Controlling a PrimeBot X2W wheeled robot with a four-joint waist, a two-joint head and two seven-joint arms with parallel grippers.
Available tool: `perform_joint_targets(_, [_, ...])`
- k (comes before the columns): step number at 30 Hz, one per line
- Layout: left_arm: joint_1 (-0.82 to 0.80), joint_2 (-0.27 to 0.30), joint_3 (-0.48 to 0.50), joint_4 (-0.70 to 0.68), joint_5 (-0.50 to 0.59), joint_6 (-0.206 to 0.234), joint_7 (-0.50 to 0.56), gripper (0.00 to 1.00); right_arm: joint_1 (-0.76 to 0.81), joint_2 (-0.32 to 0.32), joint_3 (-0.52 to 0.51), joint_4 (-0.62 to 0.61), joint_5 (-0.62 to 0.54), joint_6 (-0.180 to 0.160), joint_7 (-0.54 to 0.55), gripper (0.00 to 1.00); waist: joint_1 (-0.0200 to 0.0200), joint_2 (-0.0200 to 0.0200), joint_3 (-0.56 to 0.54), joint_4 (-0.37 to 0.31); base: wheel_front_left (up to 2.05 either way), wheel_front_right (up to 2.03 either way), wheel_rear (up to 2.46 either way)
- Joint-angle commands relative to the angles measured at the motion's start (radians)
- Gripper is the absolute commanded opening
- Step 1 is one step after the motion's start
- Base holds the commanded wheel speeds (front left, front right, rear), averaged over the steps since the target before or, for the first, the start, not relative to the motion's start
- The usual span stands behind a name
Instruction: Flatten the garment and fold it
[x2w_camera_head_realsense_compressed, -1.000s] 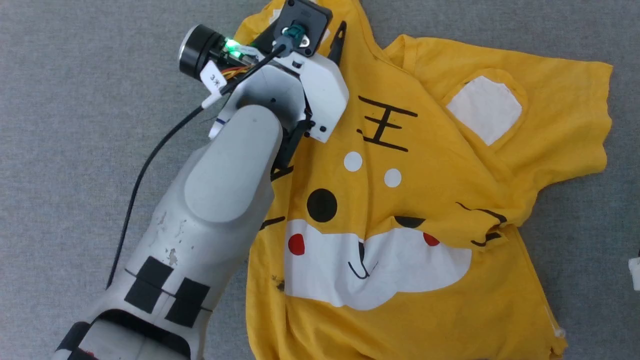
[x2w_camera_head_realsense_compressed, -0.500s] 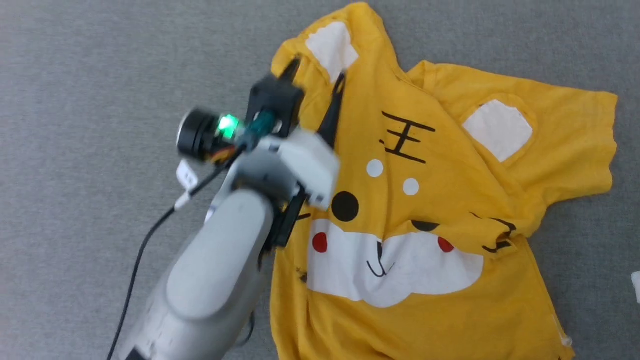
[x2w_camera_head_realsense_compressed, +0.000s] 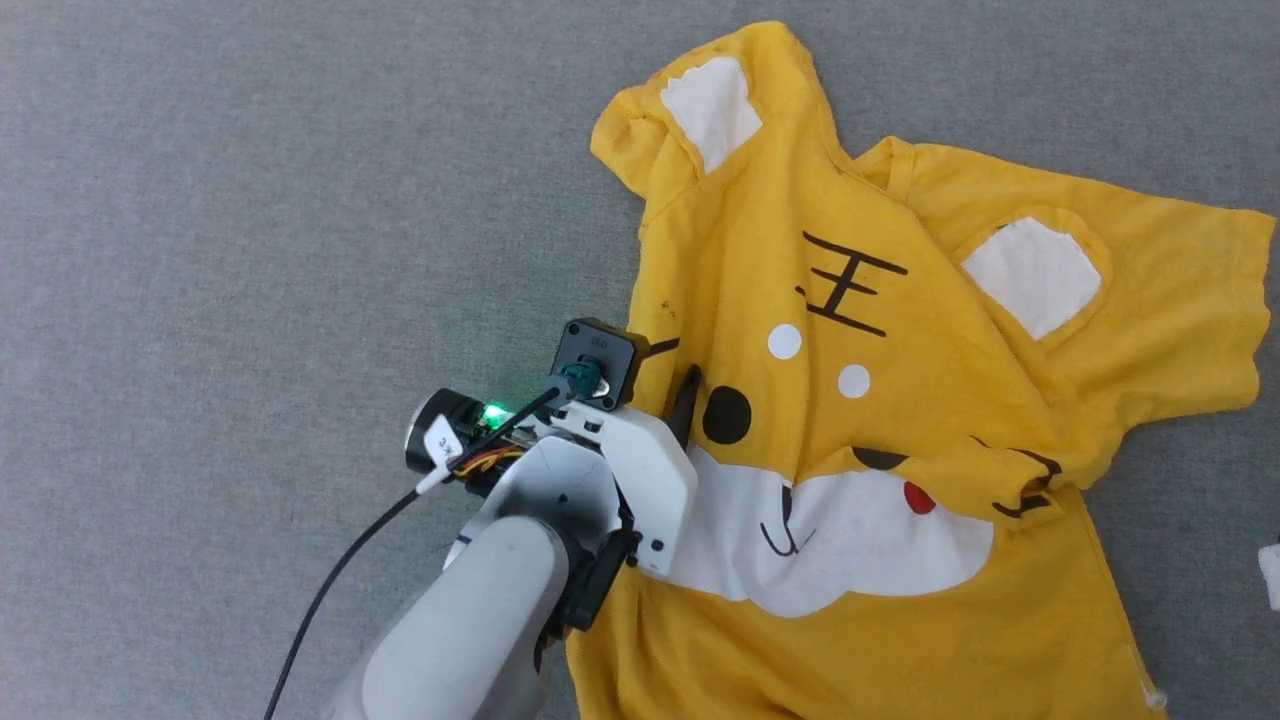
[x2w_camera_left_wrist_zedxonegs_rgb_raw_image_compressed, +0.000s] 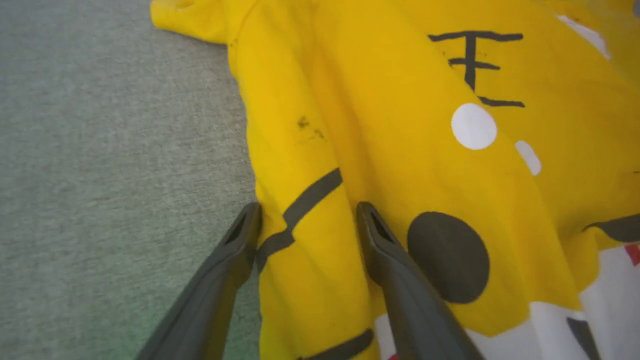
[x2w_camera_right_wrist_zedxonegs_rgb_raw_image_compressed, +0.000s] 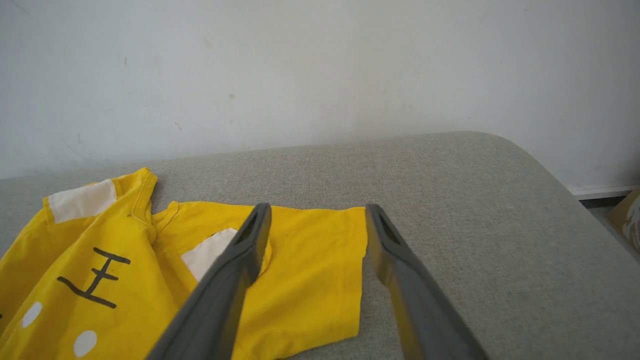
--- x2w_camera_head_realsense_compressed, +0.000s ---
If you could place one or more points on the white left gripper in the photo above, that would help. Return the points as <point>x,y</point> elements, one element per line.
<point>650,480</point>

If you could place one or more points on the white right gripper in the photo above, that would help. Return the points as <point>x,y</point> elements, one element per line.
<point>1271,575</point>

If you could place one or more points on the yellow tiger face hooded shirt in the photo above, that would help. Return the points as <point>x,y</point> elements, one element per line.
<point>900,430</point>

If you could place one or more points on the black silver cylindrical gripper motor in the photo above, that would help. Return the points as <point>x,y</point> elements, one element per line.
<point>445,405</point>

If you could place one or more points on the grey fabric sofa seat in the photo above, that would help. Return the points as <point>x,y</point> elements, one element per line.
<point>200,200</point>

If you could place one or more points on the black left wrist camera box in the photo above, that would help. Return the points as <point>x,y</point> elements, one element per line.
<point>600,345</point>

